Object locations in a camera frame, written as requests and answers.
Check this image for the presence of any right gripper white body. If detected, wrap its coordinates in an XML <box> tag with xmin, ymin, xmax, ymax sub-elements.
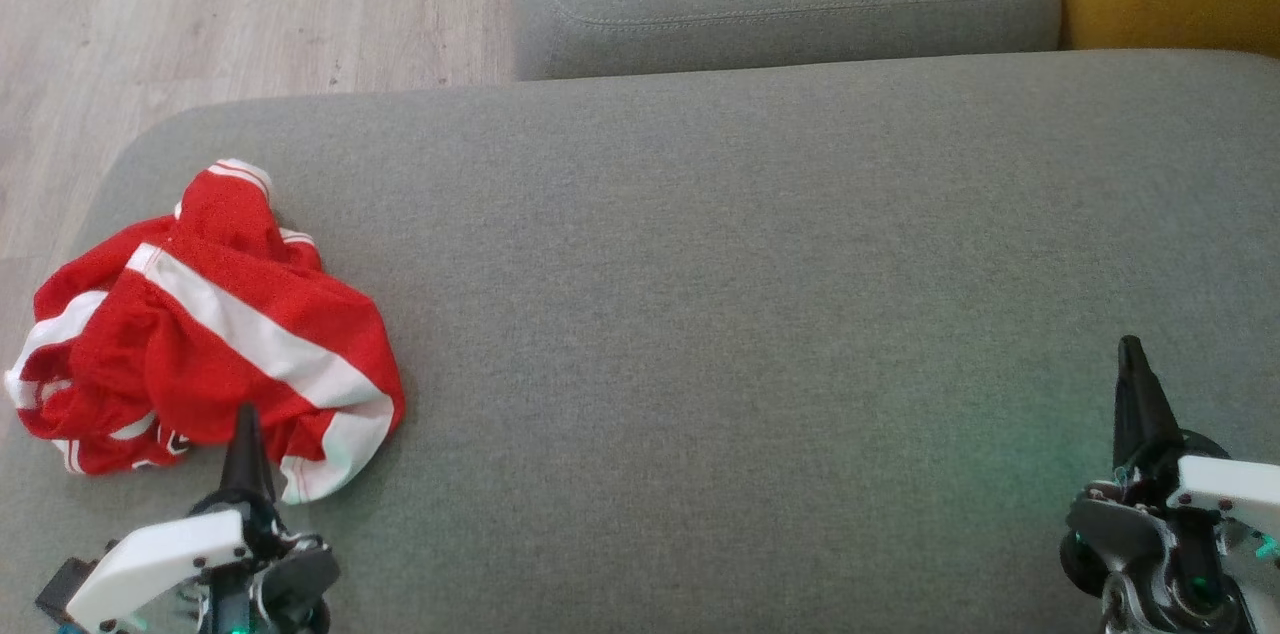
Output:
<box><xmin>1108</xmin><ymin>429</ymin><xmax>1280</xmax><ymax>555</ymax></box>

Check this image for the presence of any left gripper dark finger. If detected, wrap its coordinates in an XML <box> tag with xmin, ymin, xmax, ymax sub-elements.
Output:
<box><xmin>217</xmin><ymin>404</ymin><xmax>278</xmax><ymax>507</ymax></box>

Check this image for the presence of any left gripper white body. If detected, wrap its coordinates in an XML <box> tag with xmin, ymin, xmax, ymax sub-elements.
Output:
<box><xmin>63</xmin><ymin>497</ymin><xmax>301</xmax><ymax>634</ymax></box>

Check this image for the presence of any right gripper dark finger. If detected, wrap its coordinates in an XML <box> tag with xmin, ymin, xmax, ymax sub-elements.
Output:
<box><xmin>1112</xmin><ymin>335</ymin><xmax>1187</xmax><ymax>475</ymax></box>

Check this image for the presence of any red white basketball jersey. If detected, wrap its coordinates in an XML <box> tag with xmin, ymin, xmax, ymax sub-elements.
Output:
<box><xmin>5</xmin><ymin>159</ymin><xmax>326</xmax><ymax>475</ymax></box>

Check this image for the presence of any grey fabric sofa seat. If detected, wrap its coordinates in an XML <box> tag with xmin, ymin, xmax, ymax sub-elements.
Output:
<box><xmin>0</xmin><ymin>49</ymin><xmax>1280</xmax><ymax>634</ymax></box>

